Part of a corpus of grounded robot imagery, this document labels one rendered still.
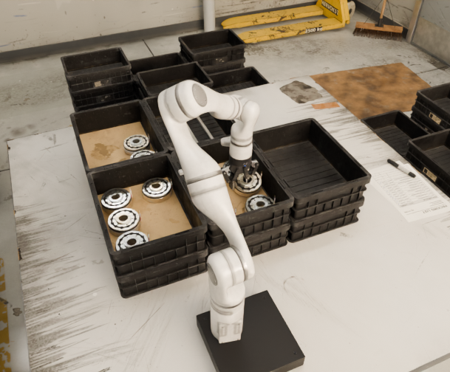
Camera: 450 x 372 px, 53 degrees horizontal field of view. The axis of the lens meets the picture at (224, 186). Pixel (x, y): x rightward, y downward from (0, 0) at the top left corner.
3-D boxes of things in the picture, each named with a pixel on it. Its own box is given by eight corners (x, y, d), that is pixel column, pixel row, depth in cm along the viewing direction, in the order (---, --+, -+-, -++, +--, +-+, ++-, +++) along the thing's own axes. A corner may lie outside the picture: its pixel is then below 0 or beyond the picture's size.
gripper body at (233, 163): (233, 161, 145) (232, 181, 152) (257, 155, 147) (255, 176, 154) (224, 147, 150) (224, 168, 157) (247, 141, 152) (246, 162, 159)
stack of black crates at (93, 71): (129, 103, 335) (120, 46, 305) (140, 125, 314) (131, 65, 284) (75, 115, 323) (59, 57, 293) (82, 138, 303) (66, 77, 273)
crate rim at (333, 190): (372, 181, 154) (374, 176, 153) (295, 205, 146) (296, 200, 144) (312, 121, 182) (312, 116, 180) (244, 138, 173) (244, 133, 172)
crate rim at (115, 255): (209, 232, 137) (209, 226, 136) (111, 262, 129) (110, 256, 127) (170, 156, 165) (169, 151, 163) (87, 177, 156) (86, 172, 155)
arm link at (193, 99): (238, 85, 127) (213, 97, 131) (184, 74, 104) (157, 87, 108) (247, 116, 127) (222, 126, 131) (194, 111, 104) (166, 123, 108)
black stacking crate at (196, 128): (243, 157, 180) (244, 134, 172) (172, 176, 171) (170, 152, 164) (208, 108, 207) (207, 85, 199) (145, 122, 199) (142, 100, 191)
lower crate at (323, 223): (360, 223, 168) (366, 200, 160) (290, 246, 160) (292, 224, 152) (306, 161, 196) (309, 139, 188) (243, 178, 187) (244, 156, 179)
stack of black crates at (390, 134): (431, 173, 275) (443, 143, 260) (391, 186, 266) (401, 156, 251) (389, 138, 303) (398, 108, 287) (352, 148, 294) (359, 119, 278)
